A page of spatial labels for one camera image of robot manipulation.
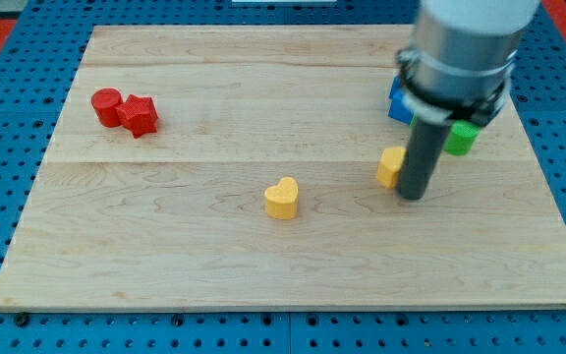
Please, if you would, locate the yellow heart block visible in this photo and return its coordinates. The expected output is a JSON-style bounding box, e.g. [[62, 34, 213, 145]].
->
[[264, 176, 299, 220]]

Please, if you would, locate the red cylinder block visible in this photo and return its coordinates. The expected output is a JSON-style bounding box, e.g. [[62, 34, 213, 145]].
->
[[90, 88, 123, 128]]

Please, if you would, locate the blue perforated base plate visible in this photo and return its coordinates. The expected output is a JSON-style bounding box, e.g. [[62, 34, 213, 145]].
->
[[0, 0, 566, 353]]

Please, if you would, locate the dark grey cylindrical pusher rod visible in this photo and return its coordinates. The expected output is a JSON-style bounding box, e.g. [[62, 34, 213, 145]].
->
[[396, 119, 451, 201]]

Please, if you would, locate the red star block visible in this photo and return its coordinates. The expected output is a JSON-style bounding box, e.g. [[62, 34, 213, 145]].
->
[[116, 94, 158, 139]]

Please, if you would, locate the yellow hexagon block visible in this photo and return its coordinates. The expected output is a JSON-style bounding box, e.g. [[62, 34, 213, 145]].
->
[[375, 147, 406, 189]]

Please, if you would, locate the green cylinder block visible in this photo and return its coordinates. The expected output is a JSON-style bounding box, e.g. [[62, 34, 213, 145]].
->
[[444, 120, 481, 156]]

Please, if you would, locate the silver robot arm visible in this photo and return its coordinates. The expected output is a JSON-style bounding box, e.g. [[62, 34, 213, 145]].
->
[[396, 0, 540, 201]]

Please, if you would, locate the wooden board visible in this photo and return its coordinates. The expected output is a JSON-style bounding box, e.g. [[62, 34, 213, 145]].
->
[[0, 25, 566, 313]]

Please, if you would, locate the blue block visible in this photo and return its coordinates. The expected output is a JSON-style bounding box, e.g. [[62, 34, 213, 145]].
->
[[387, 76, 414, 126]]

